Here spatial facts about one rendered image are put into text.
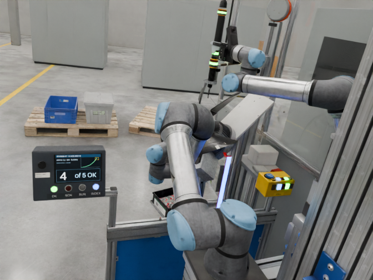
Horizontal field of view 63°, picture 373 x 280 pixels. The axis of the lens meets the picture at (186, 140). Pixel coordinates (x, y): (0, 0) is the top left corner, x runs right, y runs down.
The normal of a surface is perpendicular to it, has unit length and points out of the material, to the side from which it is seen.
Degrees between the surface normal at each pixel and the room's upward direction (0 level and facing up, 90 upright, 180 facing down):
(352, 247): 90
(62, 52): 90
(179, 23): 90
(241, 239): 90
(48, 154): 75
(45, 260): 0
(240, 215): 7
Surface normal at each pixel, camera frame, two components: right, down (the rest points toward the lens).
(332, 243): -0.93, 0.02
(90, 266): 0.13, -0.91
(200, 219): 0.26, -0.58
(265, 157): 0.31, 0.41
